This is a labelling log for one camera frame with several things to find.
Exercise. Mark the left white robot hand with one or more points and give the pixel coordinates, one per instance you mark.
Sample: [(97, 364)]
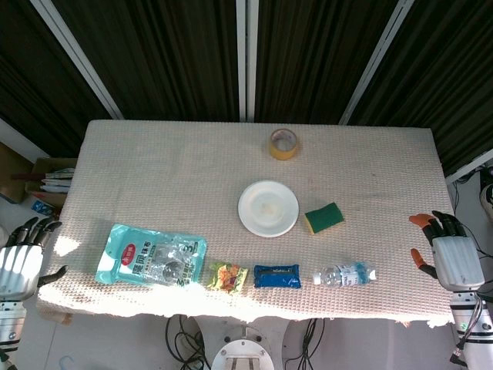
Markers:
[(17, 270)]

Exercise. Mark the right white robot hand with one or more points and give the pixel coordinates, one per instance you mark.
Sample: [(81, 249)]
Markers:
[(456, 262)]

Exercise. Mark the yellow green sponge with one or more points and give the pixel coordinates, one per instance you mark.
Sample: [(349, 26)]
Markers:
[(325, 216)]

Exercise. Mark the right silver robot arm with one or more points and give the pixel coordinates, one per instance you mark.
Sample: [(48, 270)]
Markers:
[(468, 320)]

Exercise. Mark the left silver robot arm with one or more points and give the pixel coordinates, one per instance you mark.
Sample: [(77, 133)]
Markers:
[(9, 323)]

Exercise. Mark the white round plate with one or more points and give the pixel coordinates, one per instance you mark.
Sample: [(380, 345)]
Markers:
[(268, 208)]

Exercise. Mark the blue printed wrapper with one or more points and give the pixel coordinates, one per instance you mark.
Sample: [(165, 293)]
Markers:
[(41, 207)]

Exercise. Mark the open cardboard box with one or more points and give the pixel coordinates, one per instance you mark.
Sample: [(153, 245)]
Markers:
[(58, 198)]

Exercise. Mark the brown cardboard box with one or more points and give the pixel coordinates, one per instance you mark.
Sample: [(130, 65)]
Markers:
[(11, 177)]

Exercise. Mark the stack of papers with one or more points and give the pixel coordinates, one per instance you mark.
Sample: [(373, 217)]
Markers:
[(58, 179)]

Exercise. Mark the clear plastic water bottle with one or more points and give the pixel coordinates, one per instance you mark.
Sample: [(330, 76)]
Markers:
[(344, 273)]

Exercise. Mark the teal dishcloth package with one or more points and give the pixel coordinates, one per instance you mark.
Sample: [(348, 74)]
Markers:
[(150, 256)]

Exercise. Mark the beige waffle-weave tablecloth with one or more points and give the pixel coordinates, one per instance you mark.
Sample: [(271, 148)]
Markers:
[(173, 185)]

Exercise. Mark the blue foil packet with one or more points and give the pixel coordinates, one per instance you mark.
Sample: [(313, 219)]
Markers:
[(277, 276)]

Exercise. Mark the dark pleated curtain panel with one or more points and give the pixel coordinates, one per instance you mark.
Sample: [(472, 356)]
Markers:
[(34, 85), (304, 58), (443, 77), (161, 58)]

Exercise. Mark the yellow packing tape roll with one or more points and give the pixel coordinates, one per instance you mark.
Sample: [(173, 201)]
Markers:
[(284, 152)]

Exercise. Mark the yellow green snack packet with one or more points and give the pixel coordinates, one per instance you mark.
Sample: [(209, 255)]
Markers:
[(227, 278)]

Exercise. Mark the white robot torso base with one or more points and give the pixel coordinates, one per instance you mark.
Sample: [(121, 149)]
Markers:
[(242, 347)]

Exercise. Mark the white frame post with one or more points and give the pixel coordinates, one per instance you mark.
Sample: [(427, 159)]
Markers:
[(82, 61), (246, 58), (373, 65)]

